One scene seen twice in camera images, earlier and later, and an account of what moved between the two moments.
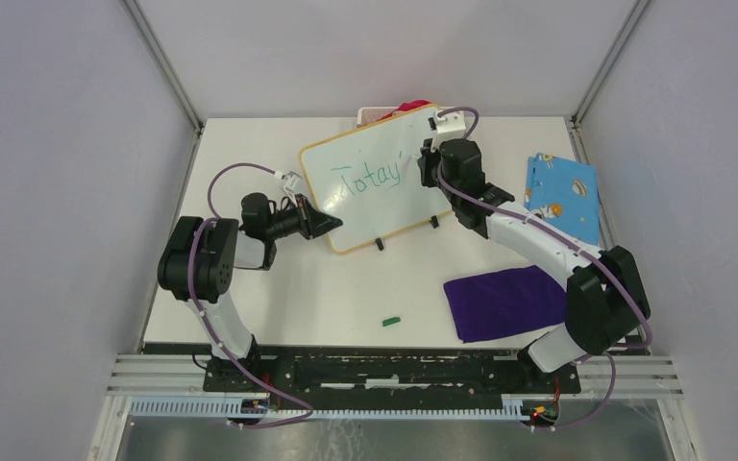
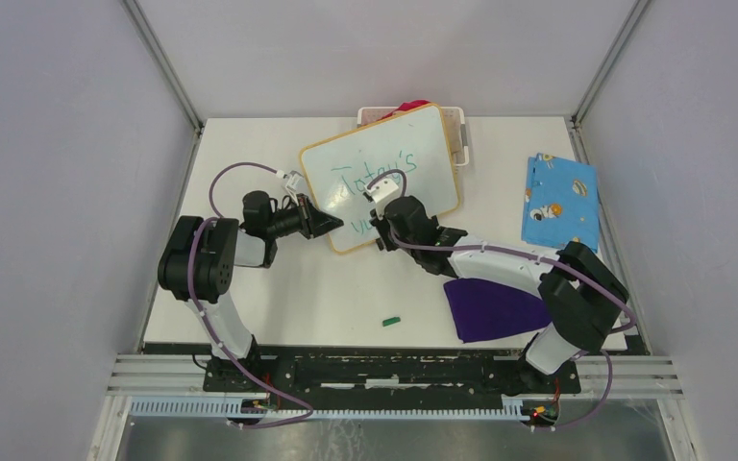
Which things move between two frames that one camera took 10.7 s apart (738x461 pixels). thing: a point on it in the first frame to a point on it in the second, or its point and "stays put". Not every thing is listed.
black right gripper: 427,160 to 381,226
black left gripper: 311,222 stays put
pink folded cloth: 406,107 stays put
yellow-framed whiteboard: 370,178 stays put
